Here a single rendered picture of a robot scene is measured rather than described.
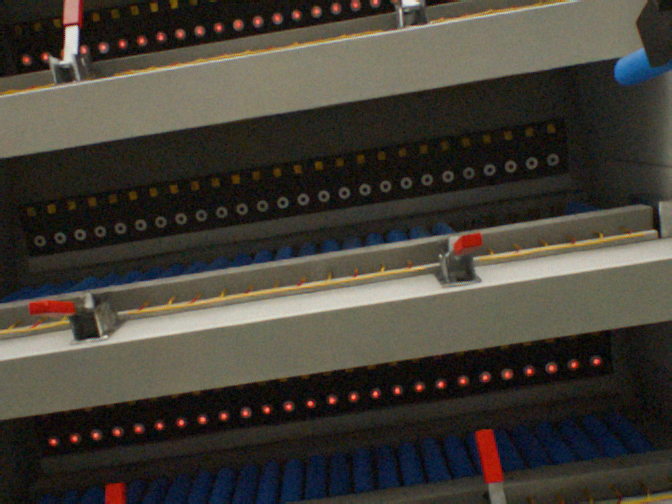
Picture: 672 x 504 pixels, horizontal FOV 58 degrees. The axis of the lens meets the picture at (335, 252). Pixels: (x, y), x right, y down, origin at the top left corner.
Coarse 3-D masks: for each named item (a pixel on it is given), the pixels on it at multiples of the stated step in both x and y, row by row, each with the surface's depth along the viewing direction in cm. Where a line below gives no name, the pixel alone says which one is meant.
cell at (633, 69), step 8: (632, 56) 35; (640, 56) 34; (616, 64) 37; (624, 64) 36; (632, 64) 35; (640, 64) 34; (648, 64) 33; (616, 72) 37; (624, 72) 36; (632, 72) 35; (640, 72) 35; (648, 72) 34; (656, 72) 33; (664, 72) 33; (624, 80) 37; (632, 80) 36; (640, 80) 36
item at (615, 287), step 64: (448, 192) 59; (512, 192) 59; (640, 192) 52; (64, 256) 61; (128, 256) 61; (576, 256) 45; (640, 256) 42; (128, 320) 47; (192, 320) 44; (256, 320) 42; (320, 320) 42; (384, 320) 42; (448, 320) 42; (512, 320) 42; (576, 320) 42; (640, 320) 42; (0, 384) 43; (64, 384) 43; (128, 384) 43; (192, 384) 43
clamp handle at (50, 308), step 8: (80, 296) 44; (88, 296) 44; (32, 304) 37; (40, 304) 37; (48, 304) 37; (56, 304) 38; (64, 304) 39; (72, 304) 40; (88, 304) 44; (32, 312) 37; (40, 312) 37; (48, 312) 37; (56, 312) 38; (64, 312) 39; (72, 312) 40; (80, 312) 42; (88, 312) 43
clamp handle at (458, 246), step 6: (468, 234) 36; (474, 234) 36; (480, 234) 36; (450, 240) 43; (456, 240) 43; (462, 240) 36; (468, 240) 36; (474, 240) 36; (480, 240) 36; (450, 246) 43; (456, 246) 39; (462, 246) 36; (468, 246) 36; (474, 246) 36; (480, 246) 36; (450, 252) 42; (456, 252) 39; (462, 252) 38; (468, 252) 39; (450, 258) 43
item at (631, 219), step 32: (512, 224) 48; (544, 224) 46; (576, 224) 46; (608, 224) 46; (640, 224) 46; (320, 256) 48; (352, 256) 47; (384, 256) 47; (416, 256) 47; (96, 288) 49; (128, 288) 47; (160, 288) 47; (192, 288) 47; (224, 288) 47; (256, 288) 47; (288, 288) 45; (0, 320) 48; (32, 320) 48
